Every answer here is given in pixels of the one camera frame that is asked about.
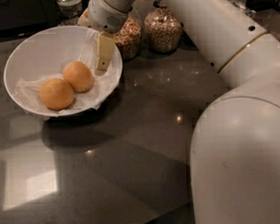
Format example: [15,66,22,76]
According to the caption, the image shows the glass jar pale grains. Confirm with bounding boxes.
[144,0,182,54]

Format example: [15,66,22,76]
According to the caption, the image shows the white paper liner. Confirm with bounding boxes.
[11,29,123,123]

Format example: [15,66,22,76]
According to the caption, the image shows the empty glass jar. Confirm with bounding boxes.
[55,0,83,25]

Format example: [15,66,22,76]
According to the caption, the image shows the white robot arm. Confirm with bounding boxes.
[162,0,280,224]

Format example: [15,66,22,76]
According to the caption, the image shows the dark cabinet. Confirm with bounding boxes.
[0,0,60,39]

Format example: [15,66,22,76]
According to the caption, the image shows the glass jar mixed cereal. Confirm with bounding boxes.
[114,15,142,61]

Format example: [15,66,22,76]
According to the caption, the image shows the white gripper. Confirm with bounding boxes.
[77,0,128,71]

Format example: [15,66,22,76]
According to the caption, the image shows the white bowl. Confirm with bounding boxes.
[2,23,125,121]

